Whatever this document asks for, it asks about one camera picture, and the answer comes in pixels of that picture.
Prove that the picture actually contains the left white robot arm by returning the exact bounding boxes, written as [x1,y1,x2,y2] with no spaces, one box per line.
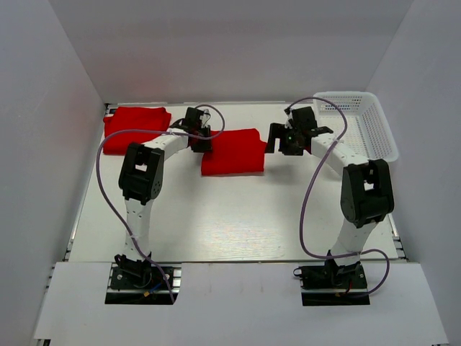
[115,105,288,288]

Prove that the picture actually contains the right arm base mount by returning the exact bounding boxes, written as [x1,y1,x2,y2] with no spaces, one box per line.
[293,265,370,307]

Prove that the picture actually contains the white plastic basket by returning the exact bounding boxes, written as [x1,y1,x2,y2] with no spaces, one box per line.
[313,92,399,163]

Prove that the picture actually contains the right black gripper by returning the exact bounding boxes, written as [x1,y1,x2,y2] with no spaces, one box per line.
[265,123,305,156]

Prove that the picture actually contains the red t shirt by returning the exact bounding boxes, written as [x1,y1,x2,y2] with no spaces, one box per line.
[201,128,267,177]
[102,107,171,156]

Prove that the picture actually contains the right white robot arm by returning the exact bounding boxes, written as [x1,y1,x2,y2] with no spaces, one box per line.
[279,107,395,288]

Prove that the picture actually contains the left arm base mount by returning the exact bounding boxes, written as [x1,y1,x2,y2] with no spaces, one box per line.
[104,254,181,306]

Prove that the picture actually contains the folded red t shirt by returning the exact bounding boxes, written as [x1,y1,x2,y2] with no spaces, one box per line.
[102,107,171,156]

